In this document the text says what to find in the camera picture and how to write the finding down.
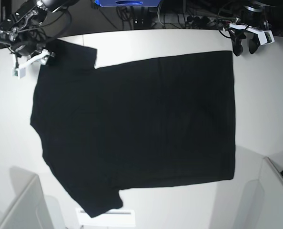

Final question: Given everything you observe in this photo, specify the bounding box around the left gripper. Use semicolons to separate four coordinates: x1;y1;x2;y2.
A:
229;23;265;57

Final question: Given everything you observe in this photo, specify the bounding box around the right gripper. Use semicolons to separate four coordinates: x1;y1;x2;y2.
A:
11;41;49;62

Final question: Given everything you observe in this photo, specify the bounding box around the black T-shirt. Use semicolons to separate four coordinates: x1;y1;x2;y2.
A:
30;40;236;218

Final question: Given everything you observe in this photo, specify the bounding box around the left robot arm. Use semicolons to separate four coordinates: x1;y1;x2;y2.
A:
225;0;283;56

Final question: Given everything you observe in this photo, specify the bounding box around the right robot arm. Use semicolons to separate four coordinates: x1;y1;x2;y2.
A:
0;0;77;68

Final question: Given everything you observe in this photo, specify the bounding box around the blue box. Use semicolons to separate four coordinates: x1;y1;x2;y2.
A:
95;0;161;7

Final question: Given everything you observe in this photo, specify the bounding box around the grey left partition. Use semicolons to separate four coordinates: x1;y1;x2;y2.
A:
0;167;66;229

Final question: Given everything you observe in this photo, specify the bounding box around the grey partition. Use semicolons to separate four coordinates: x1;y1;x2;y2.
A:
0;167;66;229
233;157;283;229

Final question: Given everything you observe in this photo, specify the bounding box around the grey right partition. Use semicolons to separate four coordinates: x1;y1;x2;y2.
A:
233;157;283;229

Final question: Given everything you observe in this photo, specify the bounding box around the white slotted tray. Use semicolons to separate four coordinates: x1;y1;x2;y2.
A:
76;208;136;228

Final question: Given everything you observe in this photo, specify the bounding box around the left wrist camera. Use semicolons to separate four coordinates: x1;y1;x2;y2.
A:
258;31;275;45

